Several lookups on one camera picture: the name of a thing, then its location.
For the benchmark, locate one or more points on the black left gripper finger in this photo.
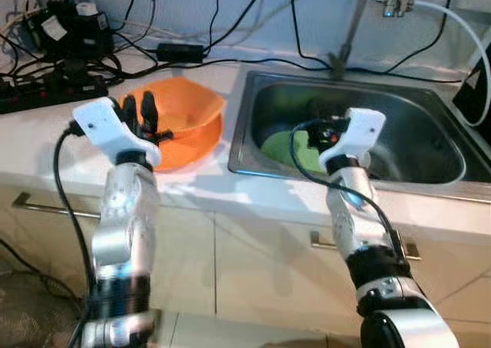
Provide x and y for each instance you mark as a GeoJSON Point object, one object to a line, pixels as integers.
{"type": "Point", "coordinates": [130, 112]}
{"type": "Point", "coordinates": [150, 110]}

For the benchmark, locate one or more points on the orange plastic bowl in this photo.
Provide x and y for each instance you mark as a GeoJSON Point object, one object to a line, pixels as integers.
{"type": "Point", "coordinates": [188, 114]}

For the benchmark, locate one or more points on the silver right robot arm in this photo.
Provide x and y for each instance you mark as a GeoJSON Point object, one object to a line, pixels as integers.
{"type": "Point", "coordinates": [360, 225]}

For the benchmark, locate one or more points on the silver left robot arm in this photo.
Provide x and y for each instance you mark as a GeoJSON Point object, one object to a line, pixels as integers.
{"type": "Point", "coordinates": [126, 233]}

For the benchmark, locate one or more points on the green plate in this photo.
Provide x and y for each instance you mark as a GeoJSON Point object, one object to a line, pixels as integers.
{"type": "Point", "coordinates": [284, 145]}

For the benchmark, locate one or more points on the clear cup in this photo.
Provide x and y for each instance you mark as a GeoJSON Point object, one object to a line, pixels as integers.
{"type": "Point", "coordinates": [369, 161]}

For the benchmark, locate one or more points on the black power adapter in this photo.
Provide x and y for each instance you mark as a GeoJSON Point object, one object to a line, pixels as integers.
{"type": "Point", "coordinates": [180, 53]}

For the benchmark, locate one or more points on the black power strip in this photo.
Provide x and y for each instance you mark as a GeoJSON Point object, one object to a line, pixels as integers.
{"type": "Point", "coordinates": [46, 93]}

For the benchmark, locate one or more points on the stainless steel sink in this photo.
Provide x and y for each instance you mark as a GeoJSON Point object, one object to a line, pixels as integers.
{"type": "Point", "coordinates": [414, 126]}

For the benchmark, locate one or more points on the black charger device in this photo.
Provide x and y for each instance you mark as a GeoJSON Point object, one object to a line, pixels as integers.
{"type": "Point", "coordinates": [73, 30]}

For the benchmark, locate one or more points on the black appliance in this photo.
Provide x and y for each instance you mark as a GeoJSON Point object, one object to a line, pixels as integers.
{"type": "Point", "coordinates": [473, 95]}

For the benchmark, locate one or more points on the grey mesh fan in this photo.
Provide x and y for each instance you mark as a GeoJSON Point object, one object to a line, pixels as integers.
{"type": "Point", "coordinates": [31, 310]}

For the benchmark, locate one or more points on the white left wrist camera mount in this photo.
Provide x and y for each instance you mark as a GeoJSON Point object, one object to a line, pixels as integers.
{"type": "Point", "coordinates": [111, 129]}

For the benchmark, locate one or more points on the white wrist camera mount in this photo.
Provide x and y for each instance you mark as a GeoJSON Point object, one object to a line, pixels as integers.
{"type": "Point", "coordinates": [111, 129]}
{"type": "Point", "coordinates": [357, 133]}

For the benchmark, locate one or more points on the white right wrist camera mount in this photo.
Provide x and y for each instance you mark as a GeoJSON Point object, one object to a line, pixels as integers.
{"type": "Point", "coordinates": [357, 133]}

